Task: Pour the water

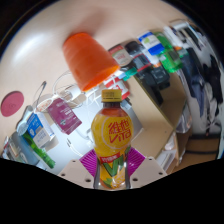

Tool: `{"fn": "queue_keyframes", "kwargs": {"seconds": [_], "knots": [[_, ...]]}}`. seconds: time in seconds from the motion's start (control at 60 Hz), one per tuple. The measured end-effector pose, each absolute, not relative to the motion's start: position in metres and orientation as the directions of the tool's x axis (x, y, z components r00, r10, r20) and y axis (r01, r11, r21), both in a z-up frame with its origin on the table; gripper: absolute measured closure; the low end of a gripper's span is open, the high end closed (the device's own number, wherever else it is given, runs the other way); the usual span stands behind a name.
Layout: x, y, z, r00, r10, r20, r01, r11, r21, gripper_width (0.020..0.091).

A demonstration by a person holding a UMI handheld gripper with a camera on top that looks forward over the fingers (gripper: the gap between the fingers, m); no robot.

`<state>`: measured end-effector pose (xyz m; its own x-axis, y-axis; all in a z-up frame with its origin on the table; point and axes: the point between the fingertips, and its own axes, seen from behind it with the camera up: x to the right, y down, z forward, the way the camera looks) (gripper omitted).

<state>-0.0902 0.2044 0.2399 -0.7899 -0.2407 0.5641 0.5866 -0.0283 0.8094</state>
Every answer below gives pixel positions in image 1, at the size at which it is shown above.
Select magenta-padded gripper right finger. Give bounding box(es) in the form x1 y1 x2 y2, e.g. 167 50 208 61
125 147 168 189

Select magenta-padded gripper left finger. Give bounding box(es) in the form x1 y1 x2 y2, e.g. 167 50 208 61
57 148 101 190

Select yellow lemon tea bottle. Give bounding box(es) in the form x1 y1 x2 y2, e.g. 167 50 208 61
90 88 134 190

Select green glass bottle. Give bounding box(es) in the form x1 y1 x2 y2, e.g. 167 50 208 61
21 131 57 169

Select flat round red coaster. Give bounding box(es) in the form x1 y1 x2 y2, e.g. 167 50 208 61
0 90 25 118

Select black box device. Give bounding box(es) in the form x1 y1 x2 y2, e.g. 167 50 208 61
124 41 171 91

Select hanging dark clothes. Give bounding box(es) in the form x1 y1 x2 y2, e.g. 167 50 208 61
179 49 224 134

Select orange plastic cup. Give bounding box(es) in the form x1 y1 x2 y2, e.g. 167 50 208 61
62 31 121 93

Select green plastic container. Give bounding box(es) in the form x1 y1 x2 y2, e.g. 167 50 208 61
153 31 184 74

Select white bottle with blue cap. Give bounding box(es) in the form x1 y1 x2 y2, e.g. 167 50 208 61
137 30 165 56

